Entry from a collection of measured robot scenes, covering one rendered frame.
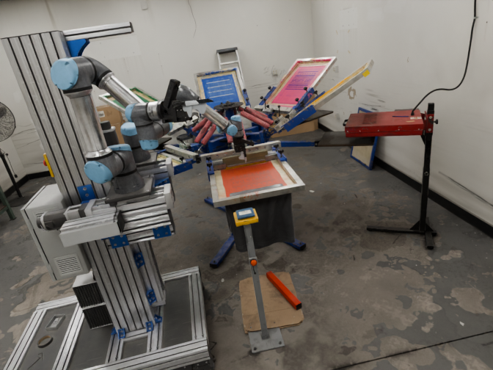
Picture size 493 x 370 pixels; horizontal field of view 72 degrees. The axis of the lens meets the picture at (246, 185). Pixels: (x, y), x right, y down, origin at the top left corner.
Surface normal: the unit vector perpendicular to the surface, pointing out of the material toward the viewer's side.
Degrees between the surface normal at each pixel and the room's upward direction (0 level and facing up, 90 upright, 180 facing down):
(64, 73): 82
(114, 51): 90
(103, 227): 90
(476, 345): 0
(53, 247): 90
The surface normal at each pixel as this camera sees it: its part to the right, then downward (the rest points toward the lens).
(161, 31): 0.15, 0.37
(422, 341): -0.15, -0.91
